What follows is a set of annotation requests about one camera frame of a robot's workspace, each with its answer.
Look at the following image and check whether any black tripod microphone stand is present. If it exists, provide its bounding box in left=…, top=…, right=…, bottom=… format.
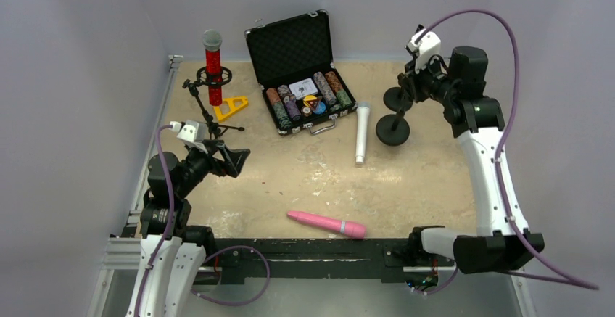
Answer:
left=181, top=66, right=246, bottom=139

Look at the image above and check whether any black round-base stand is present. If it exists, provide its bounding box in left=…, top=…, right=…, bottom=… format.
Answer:
left=383, top=46, right=416, bottom=112
left=376, top=110, right=410, bottom=147

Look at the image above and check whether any red glitter microphone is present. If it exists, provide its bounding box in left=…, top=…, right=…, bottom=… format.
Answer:
left=202, top=29, right=223, bottom=107

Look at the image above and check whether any pink microphone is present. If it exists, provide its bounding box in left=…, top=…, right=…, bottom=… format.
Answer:
left=286, top=210, right=366, bottom=239

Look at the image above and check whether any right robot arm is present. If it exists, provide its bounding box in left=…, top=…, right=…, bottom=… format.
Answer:
left=398, top=46, right=545, bottom=274

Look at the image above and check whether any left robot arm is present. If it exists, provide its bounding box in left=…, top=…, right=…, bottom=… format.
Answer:
left=126, top=140, right=250, bottom=316

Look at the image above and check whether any white microphone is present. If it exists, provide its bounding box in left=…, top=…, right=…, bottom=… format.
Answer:
left=355, top=102, right=371, bottom=165

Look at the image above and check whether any white playing card box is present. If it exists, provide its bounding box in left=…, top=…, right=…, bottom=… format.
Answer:
left=288, top=78, right=319, bottom=100

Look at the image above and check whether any black poker chip case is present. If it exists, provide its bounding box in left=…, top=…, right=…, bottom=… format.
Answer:
left=244, top=9, right=358, bottom=136

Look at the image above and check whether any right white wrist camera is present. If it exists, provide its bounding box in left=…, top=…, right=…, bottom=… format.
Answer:
left=405, top=25, right=441, bottom=73

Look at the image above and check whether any aluminium corner rail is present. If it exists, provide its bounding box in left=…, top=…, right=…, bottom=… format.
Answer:
left=127, top=54, right=184, bottom=223

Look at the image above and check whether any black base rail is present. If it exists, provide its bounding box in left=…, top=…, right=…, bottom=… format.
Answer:
left=168, top=237, right=458, bottom=287

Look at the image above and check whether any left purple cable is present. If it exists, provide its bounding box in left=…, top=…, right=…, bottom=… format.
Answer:
left=132, top=124, right=271, bottom=317

